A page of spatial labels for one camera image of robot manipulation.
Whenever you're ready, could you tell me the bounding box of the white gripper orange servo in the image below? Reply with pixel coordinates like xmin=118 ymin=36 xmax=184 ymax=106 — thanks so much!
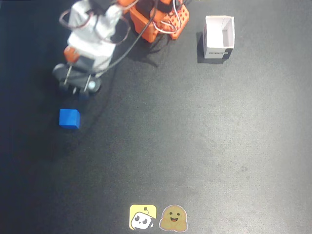
xmin=63 ymin=30 xmax=117 ymax=73

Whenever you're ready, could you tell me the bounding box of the blue cube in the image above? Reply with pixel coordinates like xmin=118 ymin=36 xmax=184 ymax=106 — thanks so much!
xmin=58 ymin=108 xmax=81 ymax=130

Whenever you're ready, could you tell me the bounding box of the orange robot base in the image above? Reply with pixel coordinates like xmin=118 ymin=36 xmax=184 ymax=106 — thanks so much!
xmin=119 ymin=0 xmax=191 ymax=44

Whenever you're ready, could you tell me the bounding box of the white cardboard box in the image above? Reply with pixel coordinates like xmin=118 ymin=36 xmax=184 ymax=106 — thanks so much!
xmin=201 ymin=15 xmax=235 ymax=60

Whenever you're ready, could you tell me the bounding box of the yellow robot face sticker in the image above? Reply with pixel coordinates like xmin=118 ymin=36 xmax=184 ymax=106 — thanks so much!
xmin=129 ymin=204 xmax=157 ymax=231

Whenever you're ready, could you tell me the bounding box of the hugging face emoji sticker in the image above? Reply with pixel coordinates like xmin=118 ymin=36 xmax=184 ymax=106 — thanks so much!
xmin=158 ymin=204 xmax=189 ymax=232

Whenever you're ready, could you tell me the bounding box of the black camera cable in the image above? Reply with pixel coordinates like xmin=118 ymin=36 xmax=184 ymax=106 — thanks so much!
xmin=96 ymin=0 xmax=159 ymax=75

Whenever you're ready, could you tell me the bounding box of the white servo wire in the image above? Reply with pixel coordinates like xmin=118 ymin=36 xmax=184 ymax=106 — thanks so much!
xmin=152 ymin=0 xmax=182 ymax=34

